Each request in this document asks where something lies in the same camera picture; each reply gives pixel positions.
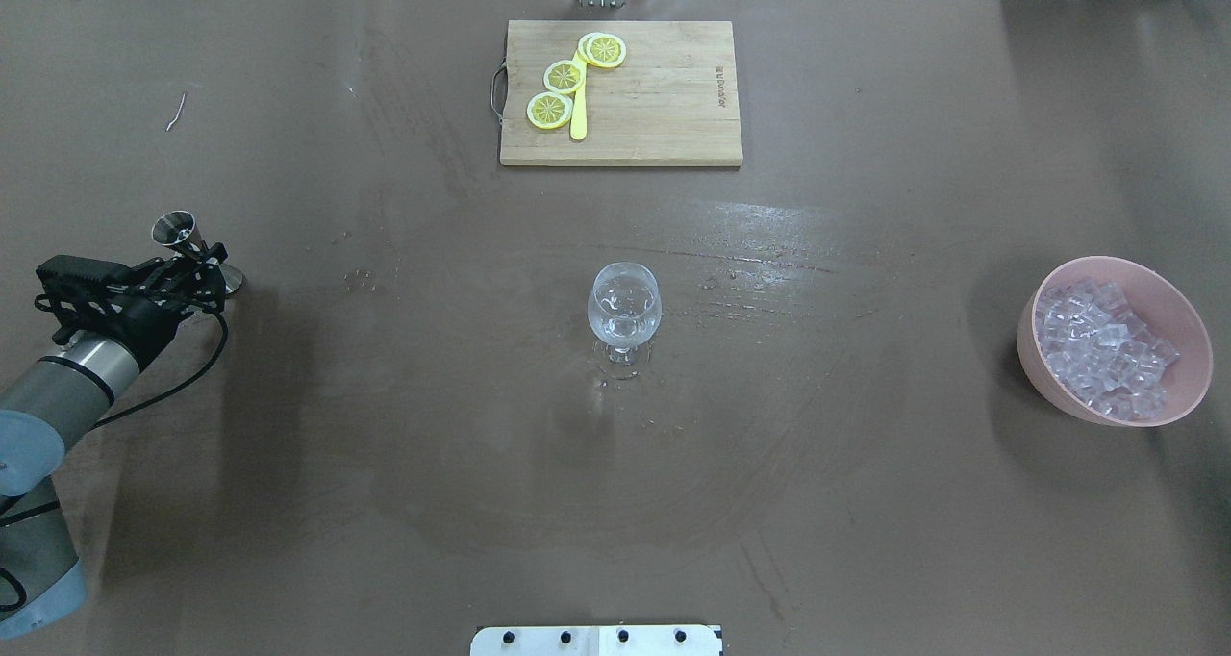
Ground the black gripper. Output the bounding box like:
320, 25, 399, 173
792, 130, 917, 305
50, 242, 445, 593
34, 242, 230, 345

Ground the steel double jigger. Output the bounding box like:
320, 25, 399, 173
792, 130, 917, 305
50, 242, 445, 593
150, 212, 245, 297

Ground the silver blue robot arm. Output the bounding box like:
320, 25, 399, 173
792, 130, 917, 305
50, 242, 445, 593
1, 242, 228, 640

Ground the clear wine glass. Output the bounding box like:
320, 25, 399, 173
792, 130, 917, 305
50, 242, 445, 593
588, 261, 664, 374

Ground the pink bowl of ice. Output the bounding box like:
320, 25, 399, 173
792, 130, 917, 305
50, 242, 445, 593
1013, 256, 1214, 430

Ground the middle lemon slice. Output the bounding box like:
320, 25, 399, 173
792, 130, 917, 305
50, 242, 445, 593
542, 59, 588, 95

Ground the far lemon slice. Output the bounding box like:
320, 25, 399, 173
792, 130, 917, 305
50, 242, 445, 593
577, 31, 628, 69

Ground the bamboo cutting board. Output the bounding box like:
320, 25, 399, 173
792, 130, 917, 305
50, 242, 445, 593
499, 20, 744, 169

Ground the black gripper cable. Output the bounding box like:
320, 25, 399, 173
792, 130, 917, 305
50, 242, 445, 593
96, 310, 230, 426

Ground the lemon slice near handle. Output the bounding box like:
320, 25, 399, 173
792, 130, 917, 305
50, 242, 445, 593
526, 91, 572, 130

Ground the white camera pillar base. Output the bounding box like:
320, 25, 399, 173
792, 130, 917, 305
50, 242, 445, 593
469, 624, 725, 655

